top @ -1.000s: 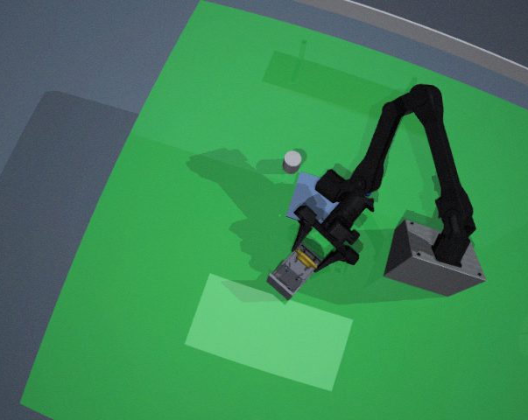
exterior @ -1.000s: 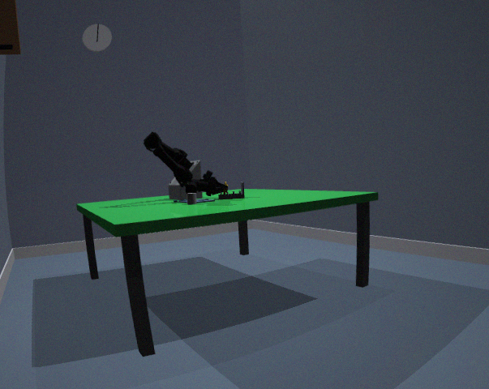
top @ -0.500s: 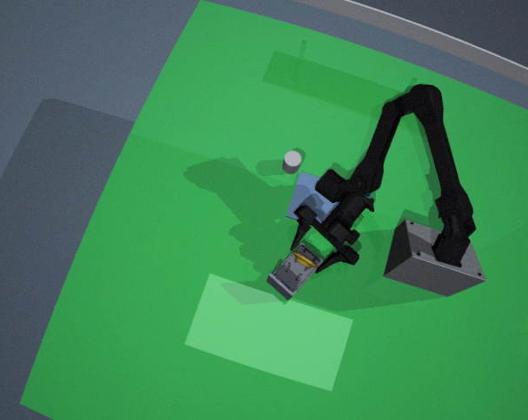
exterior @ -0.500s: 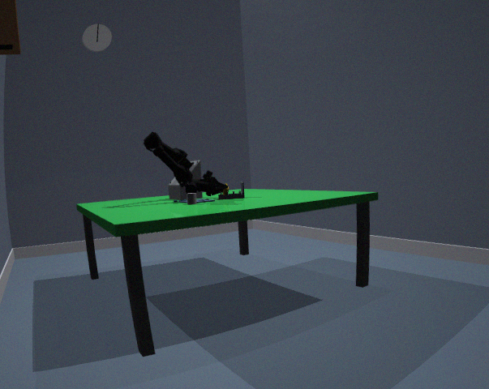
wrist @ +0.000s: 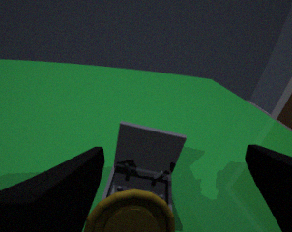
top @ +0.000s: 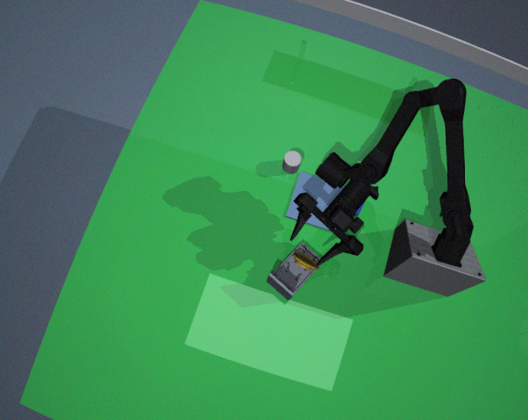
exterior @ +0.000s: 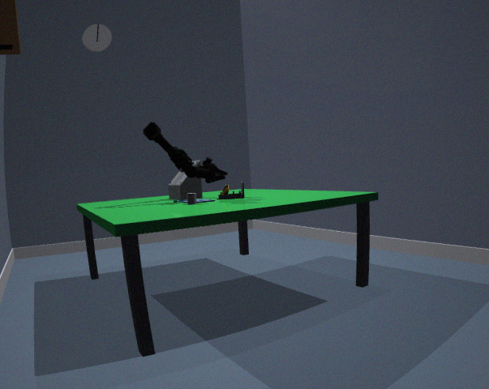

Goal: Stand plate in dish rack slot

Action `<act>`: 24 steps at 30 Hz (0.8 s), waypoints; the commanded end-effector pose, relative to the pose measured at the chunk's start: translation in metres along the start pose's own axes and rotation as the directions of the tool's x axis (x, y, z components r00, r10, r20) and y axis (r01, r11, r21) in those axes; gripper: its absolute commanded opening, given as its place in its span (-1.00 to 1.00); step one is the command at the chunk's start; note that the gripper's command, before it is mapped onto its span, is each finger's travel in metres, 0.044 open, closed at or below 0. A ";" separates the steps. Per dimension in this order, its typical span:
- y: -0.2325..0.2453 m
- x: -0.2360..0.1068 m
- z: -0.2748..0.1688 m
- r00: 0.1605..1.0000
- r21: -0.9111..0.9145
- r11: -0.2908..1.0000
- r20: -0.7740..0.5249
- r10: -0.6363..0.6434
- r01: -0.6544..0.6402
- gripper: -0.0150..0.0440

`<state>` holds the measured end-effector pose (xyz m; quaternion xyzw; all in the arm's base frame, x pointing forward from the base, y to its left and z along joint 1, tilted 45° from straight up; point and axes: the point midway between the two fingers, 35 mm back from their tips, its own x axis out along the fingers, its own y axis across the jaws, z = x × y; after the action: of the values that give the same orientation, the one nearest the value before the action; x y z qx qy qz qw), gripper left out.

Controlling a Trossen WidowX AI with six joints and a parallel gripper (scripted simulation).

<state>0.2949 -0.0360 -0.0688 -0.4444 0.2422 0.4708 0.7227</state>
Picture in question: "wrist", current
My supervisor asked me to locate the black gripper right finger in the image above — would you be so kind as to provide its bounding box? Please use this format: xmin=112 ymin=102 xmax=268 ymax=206
xmin=246 ymin=144 xmax=292 ymax=232

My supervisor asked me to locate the golden yellow round plate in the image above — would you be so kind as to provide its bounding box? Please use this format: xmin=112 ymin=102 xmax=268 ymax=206
xmin=84 ymin=189 xmax=176 ymax=232

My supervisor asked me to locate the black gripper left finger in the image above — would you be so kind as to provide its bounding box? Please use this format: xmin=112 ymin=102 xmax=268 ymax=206
xmin=0 ymin=147 xmax=104 ymax=232

